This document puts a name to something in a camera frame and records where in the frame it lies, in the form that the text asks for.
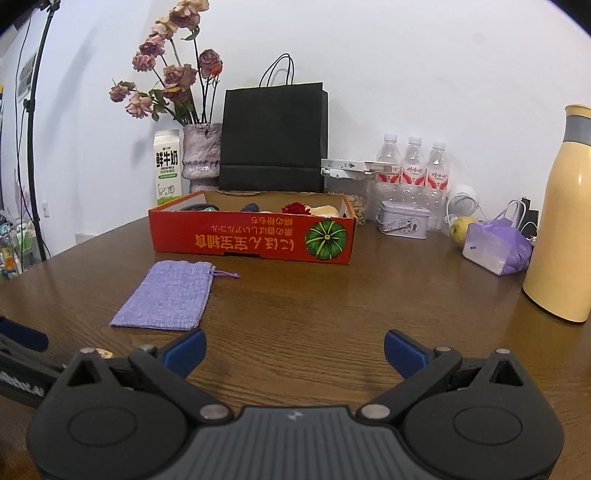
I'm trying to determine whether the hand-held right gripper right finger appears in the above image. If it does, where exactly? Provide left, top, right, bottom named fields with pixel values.
left=358, top=330, right=527, bottom=423

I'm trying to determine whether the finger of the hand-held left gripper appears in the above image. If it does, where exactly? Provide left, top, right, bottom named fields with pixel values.
left=0, top=340, right=68, bottom=380
left=0, top=318, right=49, bottom=352

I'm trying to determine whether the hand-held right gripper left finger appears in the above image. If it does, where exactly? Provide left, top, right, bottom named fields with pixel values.
left=58, top=329, right=234, bottom=422

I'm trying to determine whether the red cardboard box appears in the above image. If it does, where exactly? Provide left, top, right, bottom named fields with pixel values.
left=148, top=190, right=356, bottom=267

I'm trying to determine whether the printed metal tin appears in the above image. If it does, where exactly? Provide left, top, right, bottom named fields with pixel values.
left=375, top=200, right=430, bottom=241

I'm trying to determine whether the yellow green pear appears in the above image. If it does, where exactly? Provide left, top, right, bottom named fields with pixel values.
left=450, top=217, right=478, bottom=244

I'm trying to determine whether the purple tissue pack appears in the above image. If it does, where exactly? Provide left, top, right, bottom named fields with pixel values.
left=463, top=219, right=534, bottom=276

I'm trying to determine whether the white mini fan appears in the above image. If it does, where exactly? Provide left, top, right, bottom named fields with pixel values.
left=445, top=185, right=483, bottom=217

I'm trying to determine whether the white green milk carton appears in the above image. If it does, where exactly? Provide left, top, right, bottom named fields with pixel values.
left=153, top=129, right=182, bottom=208

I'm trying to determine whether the small black device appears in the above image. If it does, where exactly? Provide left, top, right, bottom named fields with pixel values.
left=522, top=198, right=539, bottom=238

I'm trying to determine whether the clear container white lid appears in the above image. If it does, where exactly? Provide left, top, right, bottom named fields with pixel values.
left=321, top=158, right=402, bottom=227

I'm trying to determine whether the yellow thermos jug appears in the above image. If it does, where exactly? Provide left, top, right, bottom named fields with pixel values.
left=523, top=104, right=591, bottom=323

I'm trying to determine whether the purple mottled vase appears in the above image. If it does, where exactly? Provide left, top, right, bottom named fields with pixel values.
left=181, top=122, right=223, bottom=195

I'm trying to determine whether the black studio light stand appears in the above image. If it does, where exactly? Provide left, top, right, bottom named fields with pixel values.
left=23, top=0, right=62, bottom=264

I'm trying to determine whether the black paper bag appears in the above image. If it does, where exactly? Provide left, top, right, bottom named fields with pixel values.
left=218, top=54, right=329, bottom=193

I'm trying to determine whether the dried rose bouquet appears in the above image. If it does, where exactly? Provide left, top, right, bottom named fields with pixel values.
left=109, top=0, right=223, bottom=126

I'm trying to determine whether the purple linen drawstring pouch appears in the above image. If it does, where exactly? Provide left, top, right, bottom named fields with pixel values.
left=110, top=261, right=241, bottom=331

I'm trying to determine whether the wire storage rack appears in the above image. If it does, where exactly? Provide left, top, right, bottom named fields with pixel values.
left=0, top=219, right=44, bottom=280

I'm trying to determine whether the white cable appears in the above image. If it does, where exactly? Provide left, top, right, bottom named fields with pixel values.
left=445, top=198, right=527, bottom=232

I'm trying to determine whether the wall notice sheet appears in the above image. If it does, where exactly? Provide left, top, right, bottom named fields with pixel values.
left=16, top=51, right=38, bottom=97

